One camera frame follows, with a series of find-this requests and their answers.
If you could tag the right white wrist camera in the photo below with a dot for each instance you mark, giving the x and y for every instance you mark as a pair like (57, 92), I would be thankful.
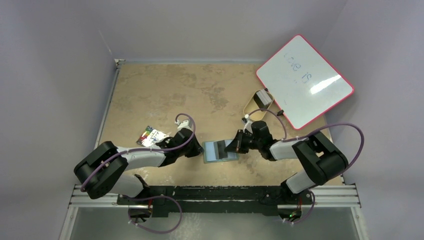
(247, 123)

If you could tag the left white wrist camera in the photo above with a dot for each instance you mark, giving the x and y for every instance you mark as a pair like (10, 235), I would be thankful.
(185, 124)

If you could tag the colourful marker pack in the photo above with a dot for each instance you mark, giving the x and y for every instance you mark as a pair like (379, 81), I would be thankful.
(151, 136)

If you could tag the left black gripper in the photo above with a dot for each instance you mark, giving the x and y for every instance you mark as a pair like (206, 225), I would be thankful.
(197, 149)

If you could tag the aluminium rail frame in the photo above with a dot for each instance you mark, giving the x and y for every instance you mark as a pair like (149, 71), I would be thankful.
(214, 95)

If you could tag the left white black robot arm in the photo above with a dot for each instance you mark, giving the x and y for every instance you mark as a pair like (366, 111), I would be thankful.
(102, 171)

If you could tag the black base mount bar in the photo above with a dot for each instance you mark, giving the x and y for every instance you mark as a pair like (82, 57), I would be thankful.
(266, 200)

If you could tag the beige oval tray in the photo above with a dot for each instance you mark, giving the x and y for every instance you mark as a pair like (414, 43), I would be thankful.
(251, 106)

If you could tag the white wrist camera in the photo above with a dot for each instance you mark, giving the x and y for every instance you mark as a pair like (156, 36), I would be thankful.
(185, 124)
(247, 123)

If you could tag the pink framed whiteboard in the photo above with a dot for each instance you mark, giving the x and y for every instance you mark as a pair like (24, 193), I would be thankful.
(303, 83)

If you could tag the green card holder wallet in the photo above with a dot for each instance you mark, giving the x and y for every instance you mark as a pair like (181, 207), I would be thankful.
(209, 155)

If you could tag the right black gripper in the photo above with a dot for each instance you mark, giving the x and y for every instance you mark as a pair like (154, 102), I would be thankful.
(239, 141)

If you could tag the black VIP card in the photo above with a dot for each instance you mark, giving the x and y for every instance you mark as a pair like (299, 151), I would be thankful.
(219, 149)

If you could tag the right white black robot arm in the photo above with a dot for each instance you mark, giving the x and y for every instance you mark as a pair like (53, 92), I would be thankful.
(320, 159)

